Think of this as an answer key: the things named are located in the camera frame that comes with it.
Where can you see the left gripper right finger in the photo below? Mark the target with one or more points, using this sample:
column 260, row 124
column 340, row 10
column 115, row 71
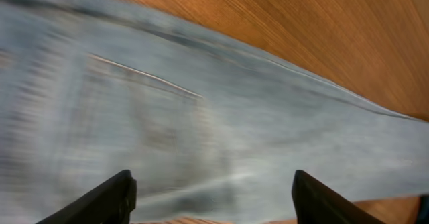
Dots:
column 315, row 203

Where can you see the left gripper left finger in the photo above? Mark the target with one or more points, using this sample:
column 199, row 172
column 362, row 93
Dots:
column 110, row 202

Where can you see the light blue denim jeans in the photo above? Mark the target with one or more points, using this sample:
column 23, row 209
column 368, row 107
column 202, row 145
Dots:
column 209, row 126

